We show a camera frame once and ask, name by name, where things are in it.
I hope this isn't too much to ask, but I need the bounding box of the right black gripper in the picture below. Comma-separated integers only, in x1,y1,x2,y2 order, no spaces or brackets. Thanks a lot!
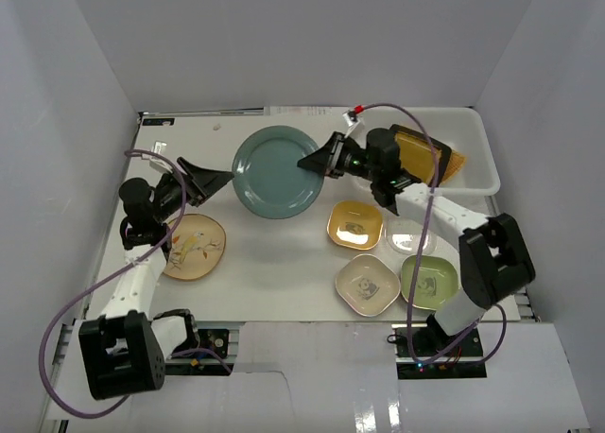
300,131,381,182

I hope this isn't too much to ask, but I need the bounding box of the teal round plate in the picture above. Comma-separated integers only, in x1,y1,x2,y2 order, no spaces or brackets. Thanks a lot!
232,125,323,219

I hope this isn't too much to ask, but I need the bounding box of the black square amber plate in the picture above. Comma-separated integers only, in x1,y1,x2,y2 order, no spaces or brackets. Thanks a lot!
390,124,452,186

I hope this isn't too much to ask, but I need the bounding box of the woven fan-shaped basket plate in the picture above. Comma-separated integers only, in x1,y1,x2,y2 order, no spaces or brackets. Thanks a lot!
441,149,467,184

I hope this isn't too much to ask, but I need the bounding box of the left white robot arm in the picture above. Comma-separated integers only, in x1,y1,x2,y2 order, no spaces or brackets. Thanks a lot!
78,158,233,400

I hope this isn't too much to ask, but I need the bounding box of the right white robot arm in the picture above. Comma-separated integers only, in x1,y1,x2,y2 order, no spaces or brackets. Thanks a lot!
298,129,536,356

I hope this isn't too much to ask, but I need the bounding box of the white plastic bin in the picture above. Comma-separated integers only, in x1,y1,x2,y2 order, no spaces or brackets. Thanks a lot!
352,107,500,201

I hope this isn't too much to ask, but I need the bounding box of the beige bird branch plate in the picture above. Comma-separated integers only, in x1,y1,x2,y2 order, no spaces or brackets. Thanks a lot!
164,214,226,282

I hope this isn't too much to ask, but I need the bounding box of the yellow panda square dish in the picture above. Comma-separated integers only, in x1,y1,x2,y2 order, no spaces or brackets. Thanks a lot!
327,200,384,251

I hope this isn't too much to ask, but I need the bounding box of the clear plastic dish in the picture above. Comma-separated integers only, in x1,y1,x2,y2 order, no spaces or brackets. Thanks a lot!
385,217,437,255

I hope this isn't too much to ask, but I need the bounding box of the cream panda square dish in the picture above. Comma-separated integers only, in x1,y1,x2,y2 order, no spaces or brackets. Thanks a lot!
335,254,401,318

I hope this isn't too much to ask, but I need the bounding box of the green panda square dish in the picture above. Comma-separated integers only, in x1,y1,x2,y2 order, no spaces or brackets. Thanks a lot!
412,255,459,311

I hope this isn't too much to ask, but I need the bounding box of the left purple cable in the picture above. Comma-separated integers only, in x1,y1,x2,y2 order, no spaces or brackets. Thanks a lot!
38,147,233,419

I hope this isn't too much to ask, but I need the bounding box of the purple cable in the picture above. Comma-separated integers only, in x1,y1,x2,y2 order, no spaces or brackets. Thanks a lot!
38,147,233,419
358,102,509,366

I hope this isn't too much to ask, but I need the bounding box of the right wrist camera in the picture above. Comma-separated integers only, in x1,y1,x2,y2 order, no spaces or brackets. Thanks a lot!
342,105,365,137

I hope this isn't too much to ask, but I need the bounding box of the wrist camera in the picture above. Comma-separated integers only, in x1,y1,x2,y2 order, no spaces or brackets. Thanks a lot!
342,105,365,137
146,141,173,173

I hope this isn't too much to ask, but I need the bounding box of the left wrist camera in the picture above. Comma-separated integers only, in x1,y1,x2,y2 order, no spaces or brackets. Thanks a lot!
146,141,173,173

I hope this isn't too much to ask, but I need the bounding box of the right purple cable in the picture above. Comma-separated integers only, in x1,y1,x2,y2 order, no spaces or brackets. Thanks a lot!
358,102,509,366

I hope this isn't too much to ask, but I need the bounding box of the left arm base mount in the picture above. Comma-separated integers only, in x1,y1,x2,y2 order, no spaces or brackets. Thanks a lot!
150,309,233,375

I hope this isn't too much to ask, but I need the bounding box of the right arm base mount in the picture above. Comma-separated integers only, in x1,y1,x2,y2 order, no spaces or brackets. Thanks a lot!
387,323,488,380

